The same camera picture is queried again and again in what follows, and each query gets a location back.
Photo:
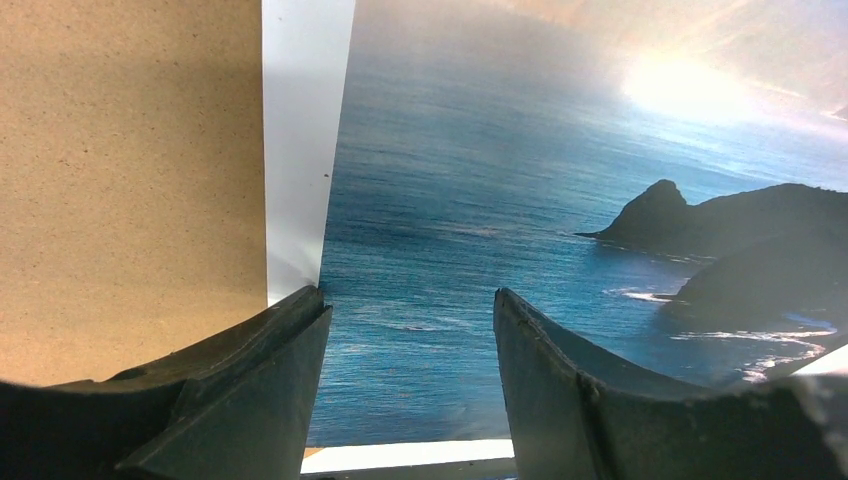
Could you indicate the brown cardboard backing board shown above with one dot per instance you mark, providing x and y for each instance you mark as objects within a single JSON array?
[{"x": 132, "y": 181}]

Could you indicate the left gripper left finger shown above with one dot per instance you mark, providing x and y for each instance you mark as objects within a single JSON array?
[{"x": 236, "y": 405}]

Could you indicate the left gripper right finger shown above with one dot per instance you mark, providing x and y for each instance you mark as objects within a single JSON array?
[{"x": 577, "y": 411}]

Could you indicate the seascape photo print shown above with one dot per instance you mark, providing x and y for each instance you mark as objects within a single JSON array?
[{"x": 666, "y": 179}]

